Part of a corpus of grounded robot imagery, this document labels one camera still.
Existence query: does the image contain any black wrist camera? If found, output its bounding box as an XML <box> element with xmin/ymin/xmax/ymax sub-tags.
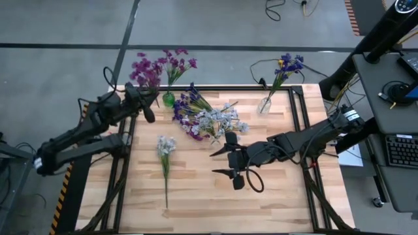
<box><xmin>142</xmin><ymin>104</ymin><xmax>157</xmax><ymax>124</ymax></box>
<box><xmin>232</xmin><ymin>176</ymin><xmax>246</xmax><ymax>191</ymax></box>

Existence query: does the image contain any ribbed clear glass vase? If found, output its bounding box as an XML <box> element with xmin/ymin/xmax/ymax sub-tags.
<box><xmin>257</xmin><ymin>97</ymin><xmax>272</xmax><ymax>115</ymax></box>

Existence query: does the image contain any green glass vase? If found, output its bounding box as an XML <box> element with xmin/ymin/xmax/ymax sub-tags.
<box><xmin>162</xmin><ymin>91</ymin><xmax>176</xmax><ymax>108</ymax></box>

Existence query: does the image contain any hazard striped black base plate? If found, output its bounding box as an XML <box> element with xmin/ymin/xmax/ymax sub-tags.
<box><xmin>48</xmin><ymin>156</ymin><xmax>95</xmax><ymax>235</ymax></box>

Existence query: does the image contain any grey metal side table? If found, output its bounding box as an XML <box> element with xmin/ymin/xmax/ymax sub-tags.
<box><xmin>0</xmin><ymin>130</ymin><xmax>55</xmax><ymax>235</ymax></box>

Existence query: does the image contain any black floor cable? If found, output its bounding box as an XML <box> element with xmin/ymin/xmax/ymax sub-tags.
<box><xmin>249</xmin><ymin>58</ymin><xmax>330</xmax><ymax>86</ymax></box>
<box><xmin>264</xmin><ymin>0</ymin><xmax>287</xmax><ymax>22</ymax></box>

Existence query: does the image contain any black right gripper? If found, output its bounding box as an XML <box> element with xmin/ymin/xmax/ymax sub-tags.
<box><xmin>209</xmin><ymin>131</ymin><xmax>272</xmax><ymax>180</ymax></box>

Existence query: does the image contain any hazard striped floor mat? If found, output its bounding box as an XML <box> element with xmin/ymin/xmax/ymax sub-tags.
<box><xmin>343</xmin><ymin>0</ymin><xmax>393</xmax><ymax>37</ymax></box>

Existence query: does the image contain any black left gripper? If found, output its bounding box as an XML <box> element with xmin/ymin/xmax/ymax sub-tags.
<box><xmin>125</xmin><ymin>82</ymin><xmax>160</xmax><ymax>110</ymax></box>

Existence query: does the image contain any black tower fan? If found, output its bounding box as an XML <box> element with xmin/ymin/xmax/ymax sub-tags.
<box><xmin>318</xmin><ymin>0</ymin><xmax>418</xmax><ymax>101</ymax></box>

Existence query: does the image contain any yellow power plug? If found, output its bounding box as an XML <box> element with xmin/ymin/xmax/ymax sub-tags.
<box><xmin>278</xmin><ymin>58</ymin><xmax>287</xmax><ymax>84</ymax></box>

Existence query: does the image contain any black computer keyboard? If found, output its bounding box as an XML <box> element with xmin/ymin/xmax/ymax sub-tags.
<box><xmin>385</xmin><ymin>135</ymin><xmax>418</xmax><ymax>169</ymax></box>

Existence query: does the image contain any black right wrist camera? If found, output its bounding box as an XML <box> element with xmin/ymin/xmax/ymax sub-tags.
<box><xmin>232</xmin><ymin>176</ymin><xmax>246</xmax><ymax>191</ymax></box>

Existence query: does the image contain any floor cable bundle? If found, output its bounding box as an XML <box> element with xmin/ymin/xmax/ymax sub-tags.
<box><xmin>326</xmin><ymin>73</ymin><xmax>366</xmax><ymax>115</ymax></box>

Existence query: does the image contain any black aluminium table frame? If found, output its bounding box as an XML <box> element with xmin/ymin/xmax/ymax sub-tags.
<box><xmin>73</xmin><ymin>83</ymin><xmax>360</xmax><ymax>235</ymax></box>

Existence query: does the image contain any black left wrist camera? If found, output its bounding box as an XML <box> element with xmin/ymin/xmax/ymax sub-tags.
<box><xmin>142</xmin><ymin>104</ymin><xmax>157</xmax><ymax>124</ymax></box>

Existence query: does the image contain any dark laptop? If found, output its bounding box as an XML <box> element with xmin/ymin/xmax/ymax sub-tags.
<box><xmin>396</xmin><ymin>52</ymin><xmax>418</xmax><ymax>78</ymax></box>

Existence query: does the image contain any grey office desk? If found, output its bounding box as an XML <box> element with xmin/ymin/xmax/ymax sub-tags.
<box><xmin>351</xmin><ymin>52</ymin><xmax>418</xmax><ymax>215</ymax></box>

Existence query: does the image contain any white artificial flower bunch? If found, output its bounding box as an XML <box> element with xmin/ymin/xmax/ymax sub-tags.
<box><xmin>181</xmin><ymin>102</ymin><xmax>251</xmax><ymax>146</ymax></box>
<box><xmin>156</xmin><ymin>135</ymin><xmax>177</xmax><ymax>209</ymax></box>

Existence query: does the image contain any yellow floor cable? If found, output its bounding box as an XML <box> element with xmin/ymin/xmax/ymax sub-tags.
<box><xmin>300</xmin><ymin>0</ymin><xmax>321</xmax><ymax>18</ymax></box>

